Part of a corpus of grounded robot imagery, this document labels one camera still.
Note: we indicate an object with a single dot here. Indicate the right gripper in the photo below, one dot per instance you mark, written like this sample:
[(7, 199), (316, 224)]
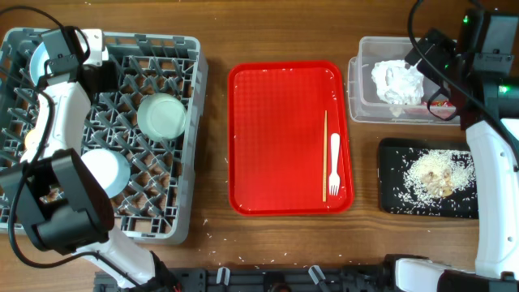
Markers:
[(443, 45)]

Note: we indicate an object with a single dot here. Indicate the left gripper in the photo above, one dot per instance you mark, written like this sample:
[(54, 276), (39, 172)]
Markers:
[(112, 79)]

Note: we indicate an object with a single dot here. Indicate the white napkin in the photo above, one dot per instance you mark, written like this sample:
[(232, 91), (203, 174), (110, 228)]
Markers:
[(398, 83)]

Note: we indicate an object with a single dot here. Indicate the red snack wrapper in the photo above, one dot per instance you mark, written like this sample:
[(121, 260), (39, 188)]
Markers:
[(440, 106)]

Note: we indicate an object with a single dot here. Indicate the light blue plate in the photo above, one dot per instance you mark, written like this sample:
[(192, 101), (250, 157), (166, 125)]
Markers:
[(36, 67)]

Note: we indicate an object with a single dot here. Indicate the green bowl with food scraps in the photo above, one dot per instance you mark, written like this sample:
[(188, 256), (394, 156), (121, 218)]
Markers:
[(161, 117)]

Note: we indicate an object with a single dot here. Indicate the yellow plastic cup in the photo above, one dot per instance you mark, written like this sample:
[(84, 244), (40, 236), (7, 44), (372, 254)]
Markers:
[(31, 139)]

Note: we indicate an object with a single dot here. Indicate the light blue bowl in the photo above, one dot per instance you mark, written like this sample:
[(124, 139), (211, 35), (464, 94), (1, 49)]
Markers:
[(111, 170)]

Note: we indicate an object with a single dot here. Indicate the wooden chopstick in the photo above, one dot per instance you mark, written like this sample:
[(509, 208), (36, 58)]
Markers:
[(325, 158)]

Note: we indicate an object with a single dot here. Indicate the white plastic fork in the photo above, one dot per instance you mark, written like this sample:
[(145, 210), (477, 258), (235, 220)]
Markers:
[(334, 180)]

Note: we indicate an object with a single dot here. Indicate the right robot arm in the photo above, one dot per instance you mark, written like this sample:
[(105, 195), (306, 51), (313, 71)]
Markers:
[(473, 72)]

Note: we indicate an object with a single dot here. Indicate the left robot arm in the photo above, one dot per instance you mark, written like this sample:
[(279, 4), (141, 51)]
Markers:
[(59, 211)]

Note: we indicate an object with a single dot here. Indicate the grey dishwasher rack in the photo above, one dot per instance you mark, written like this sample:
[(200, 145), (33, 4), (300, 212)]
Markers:
[(155, 206)]

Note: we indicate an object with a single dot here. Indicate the clear plastic bin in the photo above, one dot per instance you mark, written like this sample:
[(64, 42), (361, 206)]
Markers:
[(365, 105)]

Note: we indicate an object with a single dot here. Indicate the black plastic tray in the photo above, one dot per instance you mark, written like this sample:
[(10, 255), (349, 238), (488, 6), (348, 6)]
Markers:
[(390, 153)]

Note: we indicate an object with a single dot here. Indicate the spilled rice and food scraps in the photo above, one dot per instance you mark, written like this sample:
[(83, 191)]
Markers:
[(435, 182)]

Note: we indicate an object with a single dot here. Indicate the red plastic tray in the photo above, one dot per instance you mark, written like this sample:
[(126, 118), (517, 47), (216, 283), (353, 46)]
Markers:
[(276, 135)]

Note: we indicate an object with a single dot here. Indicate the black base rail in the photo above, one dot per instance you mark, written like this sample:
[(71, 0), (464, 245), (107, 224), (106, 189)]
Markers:
[(347, 278)]

